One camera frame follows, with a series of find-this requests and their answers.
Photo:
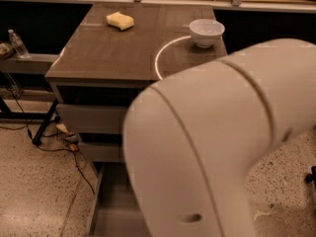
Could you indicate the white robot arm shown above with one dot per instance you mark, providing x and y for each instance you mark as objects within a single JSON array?
[{"x": 190, "y": 139}]

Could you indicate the grey middle drawer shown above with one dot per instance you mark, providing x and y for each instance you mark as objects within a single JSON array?
[{"x": 101, "y": 152}]

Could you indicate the grey drawer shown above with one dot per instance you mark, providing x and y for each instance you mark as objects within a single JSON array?
[
  {"x": 101, "y": 152},
  {"x": 115, "y": 212},
  {"x": 92, "y": 119}
]

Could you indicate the grey top drawer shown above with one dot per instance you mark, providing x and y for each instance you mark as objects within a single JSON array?
[{"x": 92, "y": 119}]

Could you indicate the grey drawer cabinet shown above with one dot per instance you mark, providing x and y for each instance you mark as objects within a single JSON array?
[{"x": 104, "y": 66}]

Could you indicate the grey bottom drawer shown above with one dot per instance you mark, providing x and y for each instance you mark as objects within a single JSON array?
[{"x": 115, "y": 212}]

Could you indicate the white bowl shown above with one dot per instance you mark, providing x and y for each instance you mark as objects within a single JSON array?
[{"x": 205, "y": 32}]

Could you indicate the yellow sponge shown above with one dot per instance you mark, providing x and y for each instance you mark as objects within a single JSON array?
[{"x": 120, "y": 21}]

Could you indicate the black table leg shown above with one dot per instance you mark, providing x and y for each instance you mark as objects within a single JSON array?
[{"x": 36, "y": 140}]

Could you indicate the clear plastic water bottle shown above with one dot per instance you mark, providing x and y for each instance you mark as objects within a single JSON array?
[{"x": 18, "y": 44}]

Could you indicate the dish on side shelf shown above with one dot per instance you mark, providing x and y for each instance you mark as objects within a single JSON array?
[{"x": 6, "y": 50}]

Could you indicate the black chair caster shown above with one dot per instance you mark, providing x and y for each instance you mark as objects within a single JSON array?
[{"x": 311, "y": 177}]

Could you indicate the grey side shelf rail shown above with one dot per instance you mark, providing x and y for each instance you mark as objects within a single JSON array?
[{"x": 37, "y": 63}]

